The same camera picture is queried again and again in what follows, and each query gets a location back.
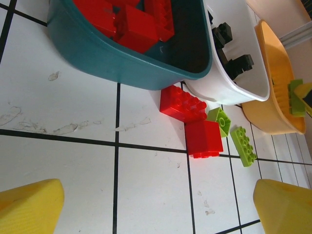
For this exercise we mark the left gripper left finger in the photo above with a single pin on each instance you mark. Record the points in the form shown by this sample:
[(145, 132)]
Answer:
[(29, 209)]

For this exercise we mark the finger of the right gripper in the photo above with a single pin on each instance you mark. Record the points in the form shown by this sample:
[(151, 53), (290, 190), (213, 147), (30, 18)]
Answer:
[(306, 93)]

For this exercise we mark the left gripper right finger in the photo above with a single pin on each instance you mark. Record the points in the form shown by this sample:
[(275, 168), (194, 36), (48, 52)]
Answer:
[(285, 209)]

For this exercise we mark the long lime green lego brick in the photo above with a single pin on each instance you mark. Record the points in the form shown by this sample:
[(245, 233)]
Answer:
[(243, 146), (296, 102)]

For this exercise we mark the white plastic container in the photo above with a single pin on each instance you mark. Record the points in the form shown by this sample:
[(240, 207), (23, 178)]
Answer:
[(243, 92)]

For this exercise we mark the black lego brick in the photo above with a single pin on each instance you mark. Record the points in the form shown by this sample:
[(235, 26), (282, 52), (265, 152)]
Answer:
[(240, 65), (221, 34), (209, 16)]

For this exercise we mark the red lego brick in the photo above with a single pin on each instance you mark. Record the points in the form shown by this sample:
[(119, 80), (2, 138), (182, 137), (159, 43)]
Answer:
[(180, 103), (136, 30), (92, 14), (203, 139), (164, 20)]

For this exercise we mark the teal plastic container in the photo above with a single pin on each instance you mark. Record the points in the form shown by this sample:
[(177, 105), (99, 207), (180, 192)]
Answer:
[(97, 61)]

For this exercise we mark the orange plastic container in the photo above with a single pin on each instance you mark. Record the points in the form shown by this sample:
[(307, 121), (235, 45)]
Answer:
[(278, 73)]

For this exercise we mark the small lime green lego brick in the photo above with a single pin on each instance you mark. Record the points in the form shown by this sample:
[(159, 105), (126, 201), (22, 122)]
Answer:
[(219, 120)]

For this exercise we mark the aluminium frame post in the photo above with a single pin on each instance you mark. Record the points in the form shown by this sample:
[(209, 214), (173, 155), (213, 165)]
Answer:
[(297, 36)]

